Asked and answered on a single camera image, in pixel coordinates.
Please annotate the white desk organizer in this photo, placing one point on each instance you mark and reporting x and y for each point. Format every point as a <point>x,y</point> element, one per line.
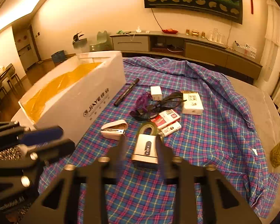
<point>245,49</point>

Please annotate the cream curtain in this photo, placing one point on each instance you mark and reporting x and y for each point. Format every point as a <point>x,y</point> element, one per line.
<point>276,39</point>

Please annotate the cluster of clear glass cups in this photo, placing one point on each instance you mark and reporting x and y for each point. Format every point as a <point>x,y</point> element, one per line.
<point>215,36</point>

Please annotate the white planter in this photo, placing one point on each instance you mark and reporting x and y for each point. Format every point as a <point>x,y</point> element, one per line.
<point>80,45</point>

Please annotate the blue plastic crate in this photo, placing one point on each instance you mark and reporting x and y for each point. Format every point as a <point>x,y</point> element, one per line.
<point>58,56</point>

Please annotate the wooden dining table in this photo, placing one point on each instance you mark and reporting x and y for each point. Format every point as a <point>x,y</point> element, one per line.
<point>1,74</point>

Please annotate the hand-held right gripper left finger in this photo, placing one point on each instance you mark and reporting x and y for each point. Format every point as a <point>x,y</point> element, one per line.
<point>117,158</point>

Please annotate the long grey TV cabinet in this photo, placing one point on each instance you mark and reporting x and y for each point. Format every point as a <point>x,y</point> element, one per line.
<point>200,47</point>

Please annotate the black glasses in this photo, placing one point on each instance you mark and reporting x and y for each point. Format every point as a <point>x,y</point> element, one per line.
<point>172,96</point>

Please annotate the blue plaid cloth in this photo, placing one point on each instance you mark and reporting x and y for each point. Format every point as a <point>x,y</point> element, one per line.
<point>212,133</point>

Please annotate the wide gold jar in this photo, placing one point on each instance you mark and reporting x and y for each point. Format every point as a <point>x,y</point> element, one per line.
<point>195,32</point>

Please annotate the white foam box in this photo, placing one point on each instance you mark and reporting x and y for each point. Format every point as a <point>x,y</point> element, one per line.
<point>84,102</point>

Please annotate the white tissue holder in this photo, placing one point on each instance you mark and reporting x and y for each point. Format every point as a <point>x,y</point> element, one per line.
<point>138,29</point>

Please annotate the white power adapter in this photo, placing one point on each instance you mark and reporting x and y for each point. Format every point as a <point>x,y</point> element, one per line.
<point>156,93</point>

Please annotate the red and white pack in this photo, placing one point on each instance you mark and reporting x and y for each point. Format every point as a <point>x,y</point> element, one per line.
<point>165,117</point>

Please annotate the red dish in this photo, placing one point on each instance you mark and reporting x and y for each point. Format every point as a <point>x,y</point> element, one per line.
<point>169,30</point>

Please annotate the green tape roll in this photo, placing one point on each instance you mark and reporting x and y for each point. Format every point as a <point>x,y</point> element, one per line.
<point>140,128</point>

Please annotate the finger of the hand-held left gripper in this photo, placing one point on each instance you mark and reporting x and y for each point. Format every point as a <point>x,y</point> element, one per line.
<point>56,148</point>
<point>44,133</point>

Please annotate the green plastic chair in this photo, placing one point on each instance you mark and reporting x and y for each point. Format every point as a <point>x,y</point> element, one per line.
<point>103,39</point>

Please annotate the white printed tube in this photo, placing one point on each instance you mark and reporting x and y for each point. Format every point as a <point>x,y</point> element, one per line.
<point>171,128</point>

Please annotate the metallic rectangular gadget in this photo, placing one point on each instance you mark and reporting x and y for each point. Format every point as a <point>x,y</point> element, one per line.
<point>144,149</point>

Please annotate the ceiling light strip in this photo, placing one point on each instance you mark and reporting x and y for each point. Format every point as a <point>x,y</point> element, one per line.
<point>14,14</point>

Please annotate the dark leafy plant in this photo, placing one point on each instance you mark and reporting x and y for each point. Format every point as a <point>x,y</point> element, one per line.
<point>78,36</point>

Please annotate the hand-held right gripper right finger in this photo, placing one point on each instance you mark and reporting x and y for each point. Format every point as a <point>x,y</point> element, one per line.
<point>162,158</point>

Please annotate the wooden dining chair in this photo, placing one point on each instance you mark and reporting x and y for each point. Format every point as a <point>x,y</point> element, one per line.
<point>14,81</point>

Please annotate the green item on cabinet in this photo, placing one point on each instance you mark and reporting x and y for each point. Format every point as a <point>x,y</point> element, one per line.
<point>120,31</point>

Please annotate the black marker pen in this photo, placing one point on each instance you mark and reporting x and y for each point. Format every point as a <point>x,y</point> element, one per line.
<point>127,91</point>

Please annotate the white labelled carton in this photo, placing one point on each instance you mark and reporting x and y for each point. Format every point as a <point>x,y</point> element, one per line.
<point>192,103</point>

